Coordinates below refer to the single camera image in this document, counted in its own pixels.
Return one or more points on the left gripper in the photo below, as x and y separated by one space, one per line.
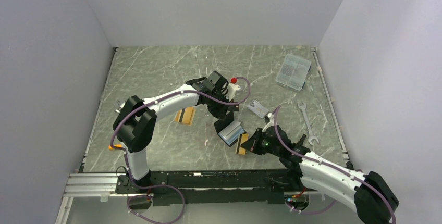
221 113

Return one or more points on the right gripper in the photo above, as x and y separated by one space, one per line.
252 144

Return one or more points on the black leather card holder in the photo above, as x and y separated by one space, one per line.
229 131

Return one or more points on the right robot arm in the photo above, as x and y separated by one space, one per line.
367 194

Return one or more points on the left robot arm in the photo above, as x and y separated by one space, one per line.
135 124

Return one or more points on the silver card stack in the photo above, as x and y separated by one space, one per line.
258 109

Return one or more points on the gold card stack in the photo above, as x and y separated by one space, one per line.
185 116

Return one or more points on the black yellow screwdriver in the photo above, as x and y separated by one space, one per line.
301 140

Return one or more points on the silver wrench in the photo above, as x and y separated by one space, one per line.
312 138

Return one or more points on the clear plastic screw box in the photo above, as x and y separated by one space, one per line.
293 72

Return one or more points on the small metal clip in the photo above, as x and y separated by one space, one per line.
118 105

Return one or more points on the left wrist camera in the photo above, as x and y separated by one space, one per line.
232 88

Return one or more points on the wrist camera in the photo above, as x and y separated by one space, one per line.
269 120
232 88

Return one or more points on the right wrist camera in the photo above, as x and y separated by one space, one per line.
269 120

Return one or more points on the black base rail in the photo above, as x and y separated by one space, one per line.
272 186

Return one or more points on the aluminium frame rail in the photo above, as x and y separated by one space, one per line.
101 184

